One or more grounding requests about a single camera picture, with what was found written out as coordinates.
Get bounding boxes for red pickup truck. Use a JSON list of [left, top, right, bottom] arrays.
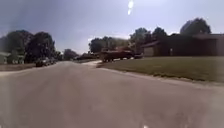
[[99, 49, 136, 63]]

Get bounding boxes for pale concrete driveway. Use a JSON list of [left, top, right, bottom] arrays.
[[81, 59, 104, 67]]

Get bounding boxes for group of trees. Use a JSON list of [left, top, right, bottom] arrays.
[[88, 35, 131, 54], [129, 26, 169, 46]]

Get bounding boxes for grey asphalt road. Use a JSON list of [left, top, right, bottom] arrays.
[[0, 60, 224, 128]]

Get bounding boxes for distant trees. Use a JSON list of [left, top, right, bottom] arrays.
[[63, 48, 79, 61]]

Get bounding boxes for green grass lawn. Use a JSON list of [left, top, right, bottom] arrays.
[[96, 55, 224, 84]]

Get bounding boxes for vehicle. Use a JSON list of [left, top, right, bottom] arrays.
[[49, 57, 58, 66]]

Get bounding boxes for dark blue car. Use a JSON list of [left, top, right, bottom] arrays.
[[34, 57, 52, 68]]

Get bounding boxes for pair of round trees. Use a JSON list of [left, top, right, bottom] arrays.
[[0, 29, 57, 64]]

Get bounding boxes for brown low house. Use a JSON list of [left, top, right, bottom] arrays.
[[140, 33, 224, 58]]

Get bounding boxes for large tree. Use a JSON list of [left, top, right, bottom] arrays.
[[179, 17, 212, 36]]

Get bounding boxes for grass strip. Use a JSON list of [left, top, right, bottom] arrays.
[[0, 63, 37, 72]]

